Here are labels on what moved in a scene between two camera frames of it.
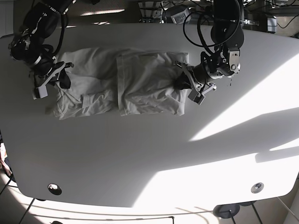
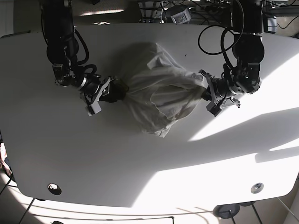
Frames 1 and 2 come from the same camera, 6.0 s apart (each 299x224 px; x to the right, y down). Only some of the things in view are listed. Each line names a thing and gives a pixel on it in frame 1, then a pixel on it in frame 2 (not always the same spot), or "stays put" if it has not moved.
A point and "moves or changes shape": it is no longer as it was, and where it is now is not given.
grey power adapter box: (272, 24) stays put
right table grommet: (257, 187) stays put
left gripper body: (40, 76) → (92, 87)
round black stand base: (226, 211) stays put
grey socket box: (180, 17) stays put
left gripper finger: (65, 81) → (116, 91)
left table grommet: (54, 189) stays put
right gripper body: (199, 89) → (223, 92)
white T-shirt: (103, 80) moves or changes shape
